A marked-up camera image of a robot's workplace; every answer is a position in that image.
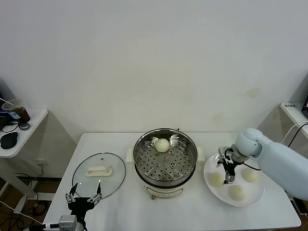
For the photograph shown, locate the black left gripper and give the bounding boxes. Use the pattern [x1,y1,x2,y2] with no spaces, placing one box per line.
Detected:
[64,182,103,218]

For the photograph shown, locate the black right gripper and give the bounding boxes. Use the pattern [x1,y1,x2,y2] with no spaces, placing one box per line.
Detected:
[217,154,239,185]

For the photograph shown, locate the white steamed baozi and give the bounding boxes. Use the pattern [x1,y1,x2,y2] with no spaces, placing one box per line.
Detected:
[241,168,260,183]
[154,138,170,153]
[228,185,247,202]
[208,172,226,187]

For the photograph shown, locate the glass lid with cream handle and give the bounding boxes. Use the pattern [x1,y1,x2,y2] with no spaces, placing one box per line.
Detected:
[72,152,127,201]

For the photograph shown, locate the stainless steel steamer basket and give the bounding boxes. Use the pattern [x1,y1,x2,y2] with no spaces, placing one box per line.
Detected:
[133,129,198,187]

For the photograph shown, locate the white round plate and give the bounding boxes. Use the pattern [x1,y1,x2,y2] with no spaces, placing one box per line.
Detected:
[203,154,265,207]

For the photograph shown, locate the cream electric cooker base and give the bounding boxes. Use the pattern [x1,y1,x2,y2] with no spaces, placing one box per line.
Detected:
[126,148,205,201]

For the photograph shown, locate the white side table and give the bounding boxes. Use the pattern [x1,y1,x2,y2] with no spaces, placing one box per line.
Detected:
[0,108,49,201]
[254,102,308,215]

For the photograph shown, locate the black computer mouse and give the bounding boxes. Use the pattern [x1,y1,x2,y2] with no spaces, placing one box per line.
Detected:
[0,132,19,149]

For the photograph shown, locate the plastic cup of iced coffee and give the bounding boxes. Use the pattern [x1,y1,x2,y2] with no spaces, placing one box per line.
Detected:
[1,98,31,123]

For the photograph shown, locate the dark device with purple light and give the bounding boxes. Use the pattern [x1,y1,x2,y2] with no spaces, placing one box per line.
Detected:
[0,111,12,126]

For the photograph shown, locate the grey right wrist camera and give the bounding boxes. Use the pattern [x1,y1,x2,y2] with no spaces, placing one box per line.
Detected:
[218,146,233,160]

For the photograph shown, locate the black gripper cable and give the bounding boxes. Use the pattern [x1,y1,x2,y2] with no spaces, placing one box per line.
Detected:
[240,161,262,172]

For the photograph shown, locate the black floor cable bundle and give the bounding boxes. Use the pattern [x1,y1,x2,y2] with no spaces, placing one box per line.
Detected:
[0,199,48,231]

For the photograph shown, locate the white hanging cable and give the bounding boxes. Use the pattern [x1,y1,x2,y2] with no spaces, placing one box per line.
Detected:
[281,121,308,145]

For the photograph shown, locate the black cable with adapter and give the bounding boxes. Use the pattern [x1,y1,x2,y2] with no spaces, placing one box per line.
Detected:
[287,123,308,148]

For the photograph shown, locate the black desk cable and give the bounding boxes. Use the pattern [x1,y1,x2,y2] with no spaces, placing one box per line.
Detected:
[1,121,20,134]

